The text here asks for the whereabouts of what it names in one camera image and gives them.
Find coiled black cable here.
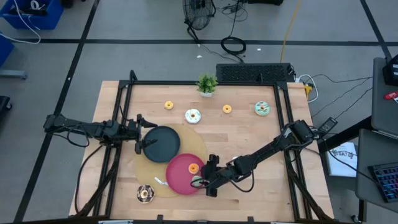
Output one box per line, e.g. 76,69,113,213
220,18,248,63

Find round woven straw placemat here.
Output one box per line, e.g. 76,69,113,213
134,123,208,198

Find black aluminium table frame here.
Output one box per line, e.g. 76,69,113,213
70,70,335,223

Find black computer case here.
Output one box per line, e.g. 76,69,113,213
215,63,295,83

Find dark grey round plate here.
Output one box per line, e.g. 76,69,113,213
142,126,182,164

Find backlit black keyboard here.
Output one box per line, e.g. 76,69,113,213
368,161,398,203

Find white looped power cable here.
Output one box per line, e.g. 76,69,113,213
295,73,320,103

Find black diagonal support bar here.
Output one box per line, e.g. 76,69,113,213
317,116,374,153

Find large teal iced donut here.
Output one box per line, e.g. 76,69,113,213
254,101,271,117

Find grey metal table foot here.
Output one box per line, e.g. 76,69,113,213
0,69,28,80

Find grey desk with keyboard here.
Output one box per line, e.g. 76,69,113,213
355,128,398,214

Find white printed paper sheet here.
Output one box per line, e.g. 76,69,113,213
325,141,358,178

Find large blue plastic bin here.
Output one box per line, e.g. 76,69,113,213
0,0,65,30

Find long black arm cable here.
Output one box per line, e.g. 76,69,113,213
73,144,105,215

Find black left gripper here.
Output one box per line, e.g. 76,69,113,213
123,113,159,156

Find green plant in white pot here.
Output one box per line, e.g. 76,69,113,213
196,73,219,98

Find black power adapter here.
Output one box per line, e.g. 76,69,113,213
317,116,339,134

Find black floor fan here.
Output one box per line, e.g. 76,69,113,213
182,0,216,43

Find yellow hanging cable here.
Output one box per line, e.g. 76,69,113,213
279,0,302,63

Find tangled black floor cables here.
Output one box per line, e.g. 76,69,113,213
217,1,249,22

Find black desktop device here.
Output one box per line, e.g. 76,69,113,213
382,54,398,87

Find black caster base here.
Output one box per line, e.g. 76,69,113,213
0,95,13,113

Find chocolate donut with pink drizzle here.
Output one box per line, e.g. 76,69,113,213
136,184,155,204

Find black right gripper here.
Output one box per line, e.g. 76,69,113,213
190,154,231,197

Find pink round plate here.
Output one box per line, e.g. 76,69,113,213
165,153,208,196

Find white donut with teal drizzle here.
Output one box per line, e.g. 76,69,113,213
185,108,202,124

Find black left wrist camera cable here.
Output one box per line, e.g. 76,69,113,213
116,104,131,125

